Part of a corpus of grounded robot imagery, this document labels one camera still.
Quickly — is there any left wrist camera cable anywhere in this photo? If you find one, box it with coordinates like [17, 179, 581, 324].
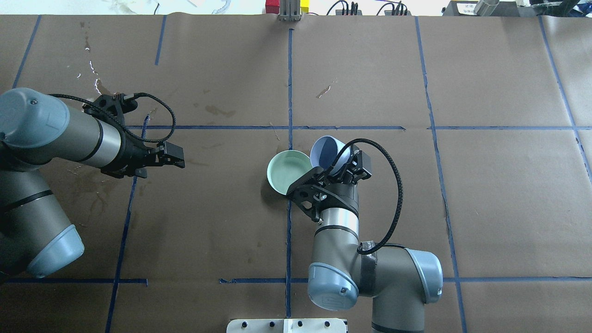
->
[48, 92, 177, 143]

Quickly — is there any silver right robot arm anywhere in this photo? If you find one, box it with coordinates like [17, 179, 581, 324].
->
[308, 184, 443, 333]

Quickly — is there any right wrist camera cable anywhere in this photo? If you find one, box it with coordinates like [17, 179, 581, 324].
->
[327, 138, 407, 254]

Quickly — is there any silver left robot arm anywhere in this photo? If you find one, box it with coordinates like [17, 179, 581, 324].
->
[0, 88, 185, 283]

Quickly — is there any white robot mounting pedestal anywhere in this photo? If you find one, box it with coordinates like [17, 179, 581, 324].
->
[226, 318, 349, 333]

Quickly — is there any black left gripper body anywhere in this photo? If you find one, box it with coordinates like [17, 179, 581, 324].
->
[101, 126, 165, 179]

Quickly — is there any stainless steel cup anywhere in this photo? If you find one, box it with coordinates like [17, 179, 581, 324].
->
[473, 0, 500, 17]

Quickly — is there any black box under cup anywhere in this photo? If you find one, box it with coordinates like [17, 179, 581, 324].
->
[442, 0, 539, 17]

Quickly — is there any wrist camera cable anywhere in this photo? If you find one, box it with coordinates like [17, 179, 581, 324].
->
[48, 92, 177, 143]
[327, 138, 407, 254]

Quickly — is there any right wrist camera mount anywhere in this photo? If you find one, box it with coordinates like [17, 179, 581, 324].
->
[287, 166, 329, 225]

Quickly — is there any mint green bowl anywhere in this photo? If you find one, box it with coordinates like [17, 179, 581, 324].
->
[266, 150, 312, 195]

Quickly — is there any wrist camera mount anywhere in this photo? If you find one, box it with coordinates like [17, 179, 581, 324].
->
[83, 93, 139, 125]
[287, 166, 329, 225]

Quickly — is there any yellow cube block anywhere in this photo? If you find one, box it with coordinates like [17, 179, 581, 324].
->
[300, 0, 310, 13]

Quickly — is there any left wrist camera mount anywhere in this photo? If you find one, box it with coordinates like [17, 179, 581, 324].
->
[83, 93, 139, 125]

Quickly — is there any light blue plastic cup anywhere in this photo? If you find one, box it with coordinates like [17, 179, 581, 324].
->
[309, 136, 352, 176]

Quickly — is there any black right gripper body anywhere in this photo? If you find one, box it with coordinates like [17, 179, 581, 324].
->
[322, 153, 361, 214]

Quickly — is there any aluminium frame post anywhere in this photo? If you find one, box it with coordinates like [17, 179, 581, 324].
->
[277, 0, 302, 22]

